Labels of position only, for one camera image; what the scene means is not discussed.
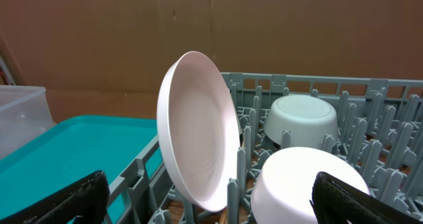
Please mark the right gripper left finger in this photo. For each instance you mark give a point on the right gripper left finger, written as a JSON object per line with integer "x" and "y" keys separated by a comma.
{"x": 84, "y": 201}

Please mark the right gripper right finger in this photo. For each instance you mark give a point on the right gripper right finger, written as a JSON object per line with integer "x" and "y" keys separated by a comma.
{"x": 336, "y": 202}

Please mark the pink bowl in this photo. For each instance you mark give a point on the pink bowl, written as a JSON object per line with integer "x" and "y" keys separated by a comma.
{"x": 284, "y": 187}

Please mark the grey bowl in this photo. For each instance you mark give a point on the grey bowl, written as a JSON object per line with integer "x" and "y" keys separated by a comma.
{"x": 308, "y": 119}

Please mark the pink plate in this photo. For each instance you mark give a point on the pink plate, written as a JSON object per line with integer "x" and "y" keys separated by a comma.
{"x": 198, "y": 131}

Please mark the teal serving tray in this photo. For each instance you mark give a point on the teal serving tray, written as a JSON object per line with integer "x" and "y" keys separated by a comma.
{"x": 68, "y": 152}

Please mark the grey dish rack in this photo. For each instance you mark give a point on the grey dish rack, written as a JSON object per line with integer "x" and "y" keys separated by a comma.
{"x": 380, "y": 135}

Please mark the clear plastic bin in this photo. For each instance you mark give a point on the clear plastic bin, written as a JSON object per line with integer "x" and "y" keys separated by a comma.
{"x": 25, "y": 115}

